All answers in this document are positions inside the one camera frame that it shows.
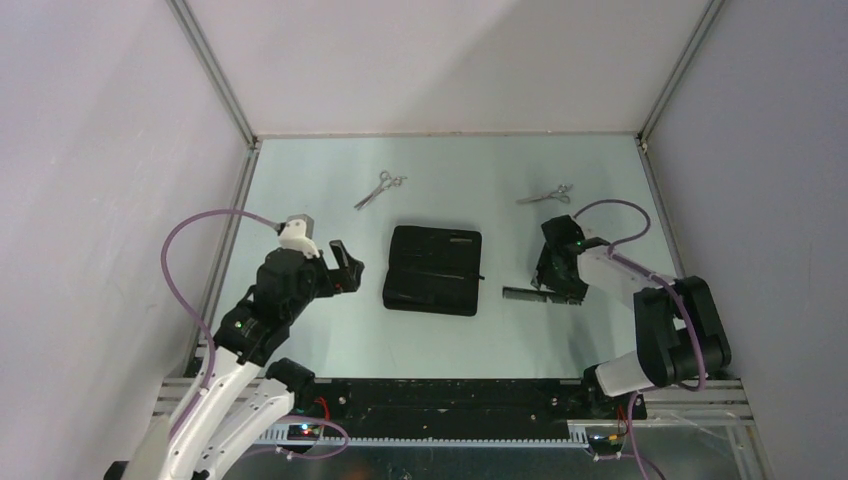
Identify black straight comb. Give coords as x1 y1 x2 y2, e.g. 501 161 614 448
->
502 286 549 303

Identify black zippered tool case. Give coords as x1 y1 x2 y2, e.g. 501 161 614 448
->
382 225 484 317

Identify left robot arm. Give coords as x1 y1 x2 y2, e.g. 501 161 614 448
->
104 240 364 479

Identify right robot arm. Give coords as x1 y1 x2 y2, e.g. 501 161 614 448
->
531 215 732 418

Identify right silver scissors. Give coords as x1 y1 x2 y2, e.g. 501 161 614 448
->
515 184 573 205

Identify silver scissors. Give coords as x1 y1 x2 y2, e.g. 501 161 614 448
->
354 170 407 211
515 184 573 205

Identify left silver scissors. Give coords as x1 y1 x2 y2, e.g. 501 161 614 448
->
354 170 407 211

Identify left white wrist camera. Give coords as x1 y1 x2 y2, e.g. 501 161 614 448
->
277 214 322 259

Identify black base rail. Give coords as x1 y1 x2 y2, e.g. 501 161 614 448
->
295 378 647 441

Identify left aluminium frame post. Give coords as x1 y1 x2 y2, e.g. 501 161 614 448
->
166 0 257 148

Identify aluminium frame post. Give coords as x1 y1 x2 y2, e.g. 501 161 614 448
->
166 0 257 148
637 0 726 150

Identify right aluminium frame post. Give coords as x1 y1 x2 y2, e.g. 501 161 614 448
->
637 0 726 150

